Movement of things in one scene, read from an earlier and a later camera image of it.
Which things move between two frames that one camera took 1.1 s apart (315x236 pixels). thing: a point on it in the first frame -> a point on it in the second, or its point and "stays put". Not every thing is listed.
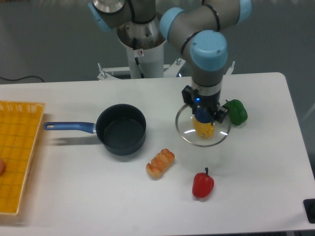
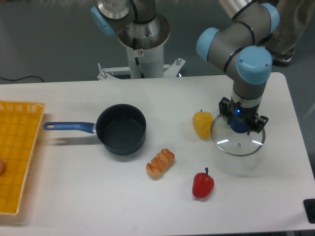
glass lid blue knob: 202,129 -> 233,143
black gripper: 208,97 -> 229,108
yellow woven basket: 19,123 stays put
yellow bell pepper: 204,130 stays put
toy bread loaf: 157,165 stays put
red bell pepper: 203,184 stays put
